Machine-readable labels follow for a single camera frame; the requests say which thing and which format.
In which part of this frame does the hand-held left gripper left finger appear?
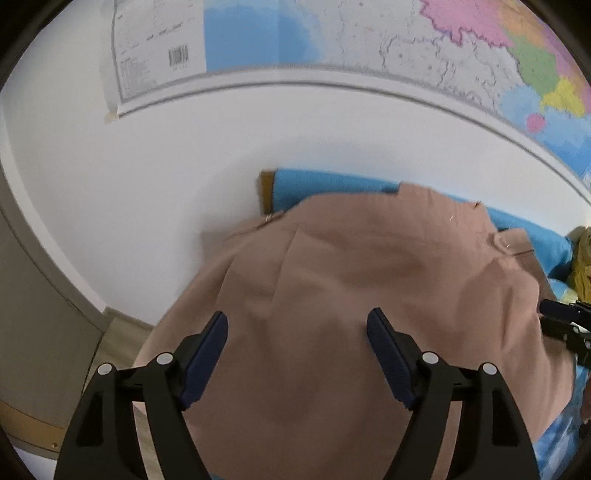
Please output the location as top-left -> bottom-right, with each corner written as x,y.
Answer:
53,311 -> 230,480

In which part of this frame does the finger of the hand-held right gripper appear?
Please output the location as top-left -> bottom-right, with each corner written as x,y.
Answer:
539,299 -> 591,331
542,318 -> 591,368

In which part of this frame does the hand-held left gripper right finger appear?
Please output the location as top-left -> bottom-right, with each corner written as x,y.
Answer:
366,308 -> 541,480

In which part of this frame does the pink large garment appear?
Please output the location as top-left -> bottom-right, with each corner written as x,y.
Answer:
131,182 -> 578,480

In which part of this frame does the olive yellow cloth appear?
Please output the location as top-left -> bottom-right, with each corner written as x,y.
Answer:
567,226 -> 591,301

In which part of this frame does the beige cabinet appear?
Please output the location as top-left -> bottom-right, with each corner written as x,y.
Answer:
0,173 -> 109,457

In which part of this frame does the wooden bed headboard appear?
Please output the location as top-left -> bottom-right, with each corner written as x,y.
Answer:
259,170 -> 278,215

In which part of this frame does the blue flower print bedsheet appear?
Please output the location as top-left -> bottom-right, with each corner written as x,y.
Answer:
272,168 -> 591,480

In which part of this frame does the wall map poster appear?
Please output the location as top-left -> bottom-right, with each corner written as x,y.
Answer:
111,0 -> 591,204

